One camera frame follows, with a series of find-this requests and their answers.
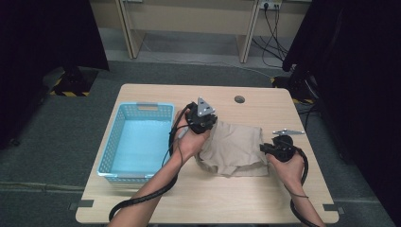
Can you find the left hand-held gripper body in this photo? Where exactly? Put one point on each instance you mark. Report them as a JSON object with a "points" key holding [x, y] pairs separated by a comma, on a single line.
{"points": [[200, 121]]}

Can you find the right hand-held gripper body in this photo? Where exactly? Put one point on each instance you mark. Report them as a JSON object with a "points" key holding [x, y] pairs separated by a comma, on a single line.
{"points": [[285, 149]]}

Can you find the beige cloth garment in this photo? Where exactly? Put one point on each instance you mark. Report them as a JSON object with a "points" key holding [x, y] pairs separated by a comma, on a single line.
{"points": [[233, 145]]}

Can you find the light blue plastic basket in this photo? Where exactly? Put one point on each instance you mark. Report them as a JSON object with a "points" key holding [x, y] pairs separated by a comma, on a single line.
{"points": [[138, 145]]}

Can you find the person's left hand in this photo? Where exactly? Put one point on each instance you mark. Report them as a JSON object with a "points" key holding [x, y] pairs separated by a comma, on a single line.
{"points": [[189, 143]]}

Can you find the person's right hand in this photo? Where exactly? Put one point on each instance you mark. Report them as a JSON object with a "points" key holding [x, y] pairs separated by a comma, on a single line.
{"points": [[290, 175]]}

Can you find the black stand base hazard tape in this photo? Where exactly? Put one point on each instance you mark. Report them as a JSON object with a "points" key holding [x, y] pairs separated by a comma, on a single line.
{"points": [[75, 85], [296, 88]]}

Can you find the grey tape strip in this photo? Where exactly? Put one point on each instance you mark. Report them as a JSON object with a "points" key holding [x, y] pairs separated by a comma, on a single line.
{"points": [[332, 207], [83, 204]]}

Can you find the black curtain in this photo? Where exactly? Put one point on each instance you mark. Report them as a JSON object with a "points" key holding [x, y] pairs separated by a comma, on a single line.
{"points": [[356, 78], [38, 47]]}

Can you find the beige wooden desk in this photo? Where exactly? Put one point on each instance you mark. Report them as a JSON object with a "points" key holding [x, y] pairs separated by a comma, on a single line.
{"points": [[189, 19]]}

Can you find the white wall power outlet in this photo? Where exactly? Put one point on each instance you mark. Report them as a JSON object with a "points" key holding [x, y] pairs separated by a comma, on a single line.
{"points": [[270, 3]]}

